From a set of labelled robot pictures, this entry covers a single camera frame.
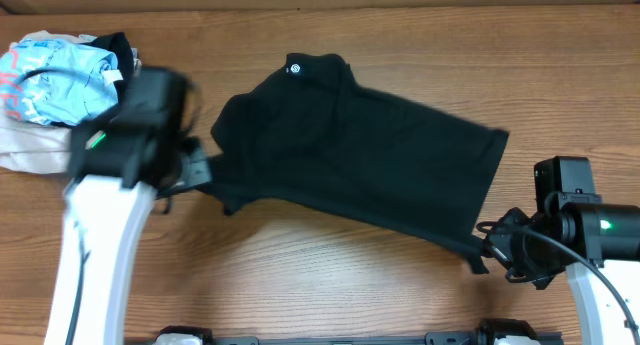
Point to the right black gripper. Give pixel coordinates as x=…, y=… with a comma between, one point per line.
x=501, y=244

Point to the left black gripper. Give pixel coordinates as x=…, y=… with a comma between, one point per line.
x=198, y=167

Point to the black polo shirt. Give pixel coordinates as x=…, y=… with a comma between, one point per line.
x=311, y=135

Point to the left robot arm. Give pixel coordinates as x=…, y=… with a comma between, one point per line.
x=120, y=164

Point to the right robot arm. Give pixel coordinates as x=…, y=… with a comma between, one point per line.
x=574, y=232

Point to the black folded garment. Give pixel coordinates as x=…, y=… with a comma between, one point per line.
x=128, y=61

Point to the light blue printed shirt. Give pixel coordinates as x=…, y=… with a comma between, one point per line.
x=57, y=81

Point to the beige folded garment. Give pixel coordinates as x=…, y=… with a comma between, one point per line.
x=34, y=148

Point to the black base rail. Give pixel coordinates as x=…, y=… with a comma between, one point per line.
x=488, y=332

